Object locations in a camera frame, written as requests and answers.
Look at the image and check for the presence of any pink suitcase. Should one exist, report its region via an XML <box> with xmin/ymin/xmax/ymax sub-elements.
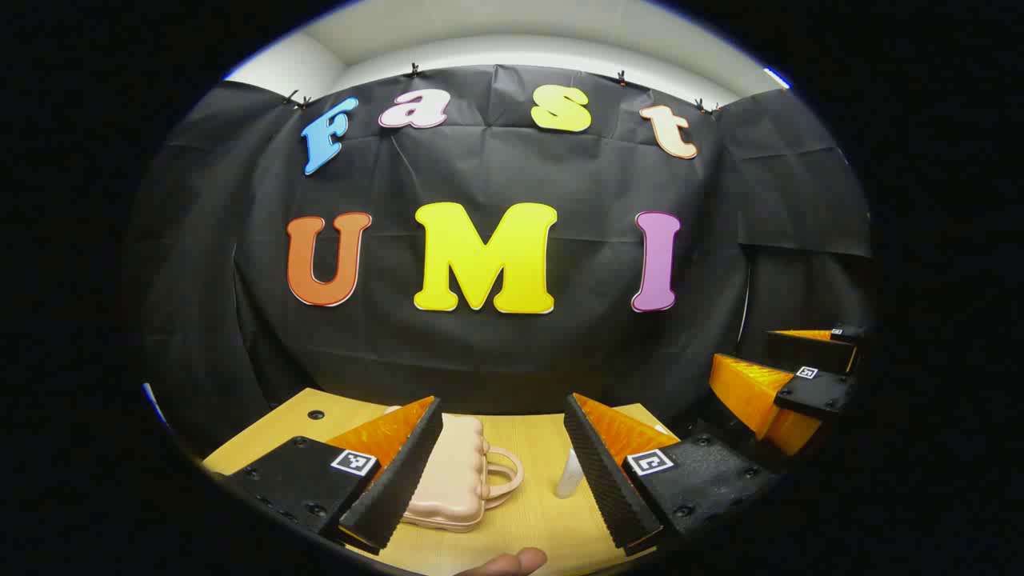
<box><xmin>384</xmin><ymin>406</ymin><xmax>526</xmax><ymax>534</ymax></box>

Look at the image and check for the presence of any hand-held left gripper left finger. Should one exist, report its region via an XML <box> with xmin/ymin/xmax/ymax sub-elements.
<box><xmin>210</xmin><ymin>395</ymin><xmax>444</xmax><ymax>554</ymax></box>

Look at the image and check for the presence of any black backdrop cloth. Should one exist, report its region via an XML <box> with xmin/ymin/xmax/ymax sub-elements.
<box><xmin>128</xmin><ymin>64</ymin><xmax>877</xmax><ymax>449</ymax></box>

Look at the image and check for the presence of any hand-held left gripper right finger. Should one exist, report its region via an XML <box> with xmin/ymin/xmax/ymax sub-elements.
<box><xmin>563</xmin><ymin>392</ymin><xmax>783</xmax><ymax>558</ymax></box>

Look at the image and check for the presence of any white squeeze tube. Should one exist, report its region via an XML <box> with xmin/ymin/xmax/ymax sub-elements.
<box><xmin>555</xmin><ymin>448</ymin><xmax>590</xmax><ymax>499</ymax></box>

